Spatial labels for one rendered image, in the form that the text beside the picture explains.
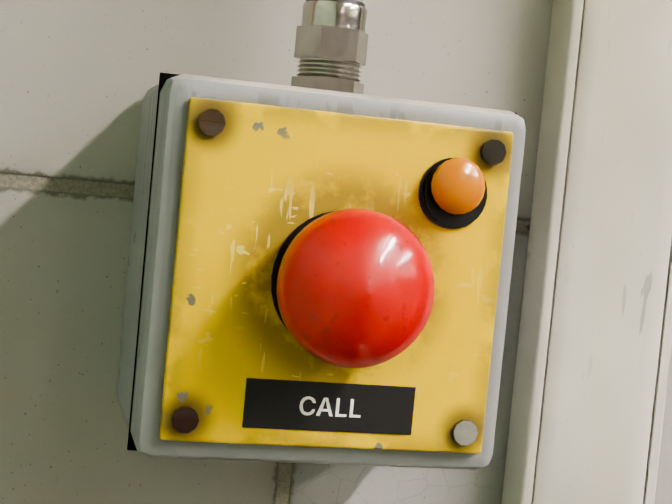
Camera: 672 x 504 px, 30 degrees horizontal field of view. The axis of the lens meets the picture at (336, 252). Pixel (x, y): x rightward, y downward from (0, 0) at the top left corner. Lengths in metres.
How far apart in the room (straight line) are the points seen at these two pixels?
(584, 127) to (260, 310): 0.14
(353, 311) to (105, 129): 0.12
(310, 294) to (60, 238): 0.11
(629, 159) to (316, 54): 0.12
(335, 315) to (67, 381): 0.12
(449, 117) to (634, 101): 0.10
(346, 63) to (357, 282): 0.08
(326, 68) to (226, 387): 0.10
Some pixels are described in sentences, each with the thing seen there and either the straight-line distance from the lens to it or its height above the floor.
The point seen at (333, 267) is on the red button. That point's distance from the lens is 0.30.
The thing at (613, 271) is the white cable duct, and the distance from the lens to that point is 0.42.
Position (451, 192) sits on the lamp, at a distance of 0.33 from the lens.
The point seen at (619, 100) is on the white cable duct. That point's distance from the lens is 0.42.
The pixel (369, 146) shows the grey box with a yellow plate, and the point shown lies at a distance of 0.33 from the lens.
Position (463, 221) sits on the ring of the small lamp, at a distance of 0.34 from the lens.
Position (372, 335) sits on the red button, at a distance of 0.31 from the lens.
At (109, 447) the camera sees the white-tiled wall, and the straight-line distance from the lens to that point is 0.40.
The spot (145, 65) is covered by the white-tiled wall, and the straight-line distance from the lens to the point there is 0.39.
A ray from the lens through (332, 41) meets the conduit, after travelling 0.36.
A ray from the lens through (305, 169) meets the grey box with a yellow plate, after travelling 0.32.
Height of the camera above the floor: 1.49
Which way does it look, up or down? 3 degrees down
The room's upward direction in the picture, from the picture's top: 5 degrees clockwise
